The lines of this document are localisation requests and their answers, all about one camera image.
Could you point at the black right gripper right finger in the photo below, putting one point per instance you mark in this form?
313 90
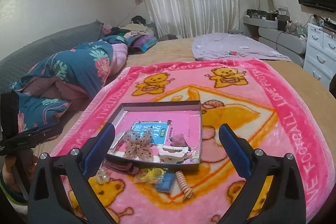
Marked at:
285 201

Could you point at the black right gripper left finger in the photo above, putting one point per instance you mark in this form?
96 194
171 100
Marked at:
48 201

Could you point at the dark maroon hair clip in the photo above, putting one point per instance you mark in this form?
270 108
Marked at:
120 167

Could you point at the sheer dotted bow hair clip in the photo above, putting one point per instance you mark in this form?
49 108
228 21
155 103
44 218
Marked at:
138 145

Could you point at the small blue box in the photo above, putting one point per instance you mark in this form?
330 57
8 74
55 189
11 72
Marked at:
166 184

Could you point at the white claw hair clip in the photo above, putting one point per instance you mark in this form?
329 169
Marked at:
172 155

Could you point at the left hand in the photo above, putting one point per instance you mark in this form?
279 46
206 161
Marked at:
18 171

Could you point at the blue floral quilt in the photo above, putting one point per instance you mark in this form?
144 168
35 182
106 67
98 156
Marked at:
67 80

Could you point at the grey padded headboard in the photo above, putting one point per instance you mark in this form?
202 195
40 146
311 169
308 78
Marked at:
18 63

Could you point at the pink cartoon bear blanket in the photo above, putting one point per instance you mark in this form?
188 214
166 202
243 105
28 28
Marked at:
248 95

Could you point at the shallow cardboard box tray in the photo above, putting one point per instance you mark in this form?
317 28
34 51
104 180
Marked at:
177 124

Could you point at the white drawer cabinet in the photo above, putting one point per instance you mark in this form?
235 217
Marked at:
320 54

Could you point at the grey dressing table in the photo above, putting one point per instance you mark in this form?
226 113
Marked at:
265 28

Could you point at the lilac bed sheet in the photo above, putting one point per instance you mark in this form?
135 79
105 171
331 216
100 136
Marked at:
223 45

